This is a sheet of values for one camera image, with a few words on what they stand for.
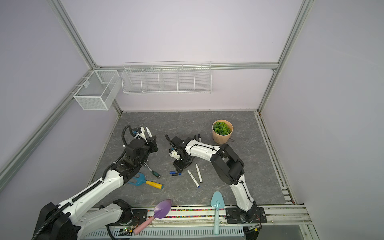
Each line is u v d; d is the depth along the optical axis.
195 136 1.05
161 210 0.77
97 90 0.96
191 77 1.05
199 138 1.05
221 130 0.94
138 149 0.59
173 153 0.85
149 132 0.77
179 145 0.69
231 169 0.52
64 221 0.38
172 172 0.89
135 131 0.68
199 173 0.87
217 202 0.76
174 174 0.87
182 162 0.79
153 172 0.87
